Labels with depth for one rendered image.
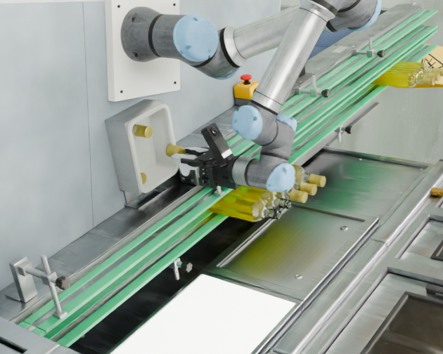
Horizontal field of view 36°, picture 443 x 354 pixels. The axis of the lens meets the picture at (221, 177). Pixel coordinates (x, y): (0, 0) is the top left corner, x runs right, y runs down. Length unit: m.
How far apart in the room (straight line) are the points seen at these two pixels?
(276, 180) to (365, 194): 0.74
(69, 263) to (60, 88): 0.45
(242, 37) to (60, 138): 0.55
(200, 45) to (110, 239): 0.57
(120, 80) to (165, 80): 0.19
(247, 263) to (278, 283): 0.14
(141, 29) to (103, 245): 0.58
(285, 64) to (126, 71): 0.51
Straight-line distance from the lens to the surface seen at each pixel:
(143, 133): 1.96
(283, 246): 2.07
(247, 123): 1.60
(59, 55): 1.80
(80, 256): 1.84
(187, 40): 1.78
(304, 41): 1.64
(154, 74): 2.02
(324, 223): 2.17
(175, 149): 1.90
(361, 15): 1.76
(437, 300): 1.91
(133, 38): 1.89
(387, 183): 2.46
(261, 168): 1.73
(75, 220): 1.92
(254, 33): 1.86
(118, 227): 1.93
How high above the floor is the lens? 2.12
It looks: 35 degrees down
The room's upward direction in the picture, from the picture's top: 102 degrees clockwise
